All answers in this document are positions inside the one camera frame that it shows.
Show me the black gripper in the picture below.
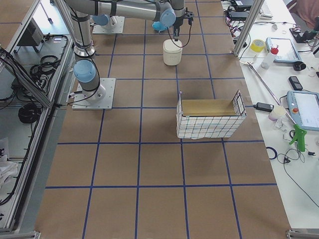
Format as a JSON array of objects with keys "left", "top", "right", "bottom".
[{"left": 173, "top": 9, "right": 194, "bottom": 42}]

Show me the white square trash can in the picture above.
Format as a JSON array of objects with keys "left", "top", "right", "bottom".
[{"left": 162, "top": 39, "right": 182, "bottom": 66}]

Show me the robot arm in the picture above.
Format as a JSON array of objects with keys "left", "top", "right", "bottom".
[
  {"left": 65, "top": 0, "right": 193, "bottom": 59},
  {"left": 92, "top": 14, "right": 118, "bottom": 29}
]

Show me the yellow tape roll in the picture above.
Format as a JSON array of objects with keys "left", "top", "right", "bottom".
[{"left": 250, "top": 39, "right": 266, "bottom": 52}]

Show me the grid-pattern storage basket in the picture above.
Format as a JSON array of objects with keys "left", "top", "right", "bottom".
[{"left": 176, "top": 91, "right": 247, "bottom": 139}]

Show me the teach pendant far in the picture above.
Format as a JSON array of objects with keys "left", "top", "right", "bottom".
[{"left": 265, "top": 37, "right": 303, "bottom": 63}]

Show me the teach pendant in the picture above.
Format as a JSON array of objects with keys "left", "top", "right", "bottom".
[
  {"left": 265, "top": 37, "right": 303, "bottom": 63},
  {"left": 287, "top": 91, "right": 319, "bottom": 131}
]

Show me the red-capped squeeze bottle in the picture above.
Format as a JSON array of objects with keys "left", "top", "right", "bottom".
[{"left": 261, "top": 45, "right": 279, "bottom": 69}]

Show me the black power adapter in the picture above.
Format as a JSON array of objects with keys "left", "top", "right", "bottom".
[{"left": 253, "top": 102, "right": 274, "bottom": 112}]

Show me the white plastic cup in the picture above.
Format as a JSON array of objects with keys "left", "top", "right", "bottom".
[{"left": 268, "top": 105, "right": 286, "bottom": 121}]

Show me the grey control box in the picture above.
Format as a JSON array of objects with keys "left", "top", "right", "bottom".
[{"left": 15, "top": 18, "right": 44, "bottom": 52}]

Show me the teach pendant near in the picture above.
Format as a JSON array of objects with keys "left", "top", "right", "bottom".
[{"left": 287, "top": 91, "right": 319, "bottom": 131}]

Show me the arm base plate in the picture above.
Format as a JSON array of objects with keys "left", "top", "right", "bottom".
[
  {"left": 93, "top": 14, "right": 125, "bottom": 35},
  {"left": 72, "top": 78, "right": 116, "bottom": 110}
]

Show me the aluminium frame post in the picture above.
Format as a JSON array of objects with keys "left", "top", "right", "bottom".
[{"left": 233, "top": 0, "right": 264, "bottom": 56}]

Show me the blue tape ring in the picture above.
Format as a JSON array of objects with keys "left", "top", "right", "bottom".
[{"left": 266, "top": 146, "right": 278, "bottom": 160}]

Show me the green-handled reacher grabber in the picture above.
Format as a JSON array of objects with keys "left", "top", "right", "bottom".
[{"left": 242, "top": 62, "right": 307, "bottom": 152}]

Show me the coiled black cable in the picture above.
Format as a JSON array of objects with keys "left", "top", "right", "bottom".
[{"left": 18, "top": 103, "right": 40, "bottom": 124}]

